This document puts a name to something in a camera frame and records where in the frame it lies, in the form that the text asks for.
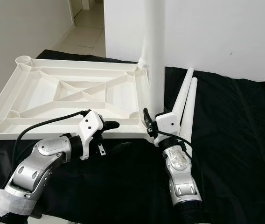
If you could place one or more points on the white plastic table leg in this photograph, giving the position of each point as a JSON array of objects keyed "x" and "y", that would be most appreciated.
[
  {"x": 142, "y": 63},
  {"x": 183, "y": 88},
  {"x": 155, "y": 51},
  {"x": 191, "y": 107}
]

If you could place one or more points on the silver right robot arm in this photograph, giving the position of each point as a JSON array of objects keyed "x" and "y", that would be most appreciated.
[{"x": 179, "y": 168}]

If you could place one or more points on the black table cloth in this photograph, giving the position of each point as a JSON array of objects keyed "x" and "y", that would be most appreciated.
[{"x": 244, "y": 154}]

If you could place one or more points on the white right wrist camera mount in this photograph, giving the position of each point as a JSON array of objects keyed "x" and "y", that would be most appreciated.
[{"x": 167, "y": 121}]

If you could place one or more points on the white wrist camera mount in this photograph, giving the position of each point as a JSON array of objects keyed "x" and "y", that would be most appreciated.
[
  {"x": 167, "y": 121},
  {"x": 93, "y": 123}
]

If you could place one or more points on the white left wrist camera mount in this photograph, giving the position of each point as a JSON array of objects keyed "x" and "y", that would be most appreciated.
[{"x": 93, "y": 123}]

